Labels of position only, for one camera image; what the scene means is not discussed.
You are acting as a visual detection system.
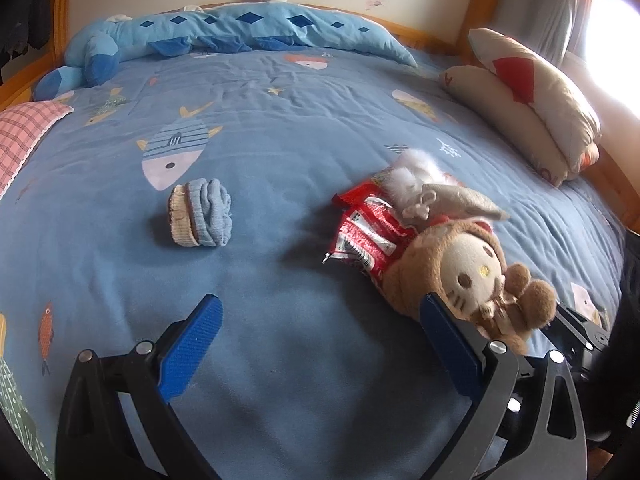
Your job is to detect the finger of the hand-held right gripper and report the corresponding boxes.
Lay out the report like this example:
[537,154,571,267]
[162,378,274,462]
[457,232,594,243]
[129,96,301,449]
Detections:
[552,305,611,363]

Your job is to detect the grey curtain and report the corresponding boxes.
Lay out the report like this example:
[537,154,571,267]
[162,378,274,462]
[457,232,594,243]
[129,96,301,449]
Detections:
[492,0,581,56]

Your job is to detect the red snack wrapper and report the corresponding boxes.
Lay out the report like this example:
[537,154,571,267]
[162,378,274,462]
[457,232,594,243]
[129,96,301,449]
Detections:
[322,172,426,286]

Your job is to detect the pink plaid pillow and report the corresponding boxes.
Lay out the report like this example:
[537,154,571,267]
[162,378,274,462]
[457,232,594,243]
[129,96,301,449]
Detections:
[0,100,75,201]

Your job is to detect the brown cat plush toy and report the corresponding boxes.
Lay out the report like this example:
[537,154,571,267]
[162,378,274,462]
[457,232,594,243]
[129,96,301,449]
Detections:
[372,215,558,356]

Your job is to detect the blue fish-print bed blanket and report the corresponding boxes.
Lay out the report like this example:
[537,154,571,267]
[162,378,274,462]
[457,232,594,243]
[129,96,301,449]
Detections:
[0,45,631,480]

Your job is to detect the blue plush crocodile toy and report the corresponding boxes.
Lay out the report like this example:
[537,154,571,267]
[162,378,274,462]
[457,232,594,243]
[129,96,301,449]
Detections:
[32,1,418,102]

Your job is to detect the grey cloth pouch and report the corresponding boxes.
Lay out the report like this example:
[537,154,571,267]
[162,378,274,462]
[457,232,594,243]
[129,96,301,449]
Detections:
[401,183,511,224]

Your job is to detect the rolled blue sock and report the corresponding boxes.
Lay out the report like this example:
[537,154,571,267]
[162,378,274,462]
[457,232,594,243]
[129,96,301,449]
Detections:
[167,178,232,248]

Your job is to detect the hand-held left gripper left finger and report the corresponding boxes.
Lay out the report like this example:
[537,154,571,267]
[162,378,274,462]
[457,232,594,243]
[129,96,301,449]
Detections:
[56,294,224,480]

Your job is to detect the plain beige pillow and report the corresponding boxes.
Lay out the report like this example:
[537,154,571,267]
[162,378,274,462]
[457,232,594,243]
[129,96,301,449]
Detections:
[440,65,601,188]

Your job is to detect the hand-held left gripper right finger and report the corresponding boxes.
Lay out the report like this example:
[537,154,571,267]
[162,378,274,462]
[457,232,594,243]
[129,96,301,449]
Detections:
[419,293,588,480]

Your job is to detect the dark hanging jacket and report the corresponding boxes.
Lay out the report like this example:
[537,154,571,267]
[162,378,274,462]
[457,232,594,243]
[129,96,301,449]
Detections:
[0,0,61,71]

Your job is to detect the bright window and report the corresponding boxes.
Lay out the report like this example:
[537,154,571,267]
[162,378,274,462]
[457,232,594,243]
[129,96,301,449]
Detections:
[565,0,640,116]

